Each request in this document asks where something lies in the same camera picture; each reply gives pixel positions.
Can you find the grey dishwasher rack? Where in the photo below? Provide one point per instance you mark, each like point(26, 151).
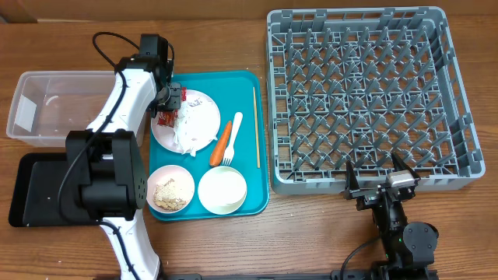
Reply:
point(356, 86)

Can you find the white tissue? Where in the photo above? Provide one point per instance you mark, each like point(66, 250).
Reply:
point(196, 126)

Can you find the white plastic fork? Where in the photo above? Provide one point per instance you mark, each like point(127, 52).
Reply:
point(229, 152)

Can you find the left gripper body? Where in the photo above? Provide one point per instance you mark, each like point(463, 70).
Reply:
point(163, 99)

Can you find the black plastic tray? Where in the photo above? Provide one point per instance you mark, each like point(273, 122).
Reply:
point(35, 197)

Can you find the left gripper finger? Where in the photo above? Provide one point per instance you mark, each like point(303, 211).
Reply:
point(174, 102)
point(153, 112)

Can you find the orange carrot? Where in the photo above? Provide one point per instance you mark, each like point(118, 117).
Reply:
point(218, 152)

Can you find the red snack wrapper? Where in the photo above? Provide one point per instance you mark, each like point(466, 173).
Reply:
point(168, 117)

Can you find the pink bowl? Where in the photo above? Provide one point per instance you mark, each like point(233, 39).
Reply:
point(180, 174)

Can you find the wooden chopstick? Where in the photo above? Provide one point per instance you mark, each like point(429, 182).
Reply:
point(256, 128)

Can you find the teal serving tray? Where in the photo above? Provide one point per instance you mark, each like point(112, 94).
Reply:
point(232, 92)

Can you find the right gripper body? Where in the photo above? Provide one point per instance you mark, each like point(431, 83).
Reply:
point(366, 199)

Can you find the white bowl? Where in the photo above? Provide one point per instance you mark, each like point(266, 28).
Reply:
point(222, 190)

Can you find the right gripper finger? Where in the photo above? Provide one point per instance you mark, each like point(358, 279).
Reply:
point(399, 164)
point(351, 184)

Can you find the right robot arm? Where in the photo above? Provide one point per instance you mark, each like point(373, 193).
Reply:
point(409, 246)

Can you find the clear plastic bin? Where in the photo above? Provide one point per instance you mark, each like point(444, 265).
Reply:
point(47, 105)

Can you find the food scraps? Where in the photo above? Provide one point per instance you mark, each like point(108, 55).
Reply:
point(171, 196)

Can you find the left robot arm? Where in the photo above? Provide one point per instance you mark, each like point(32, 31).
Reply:
point(105, 184)

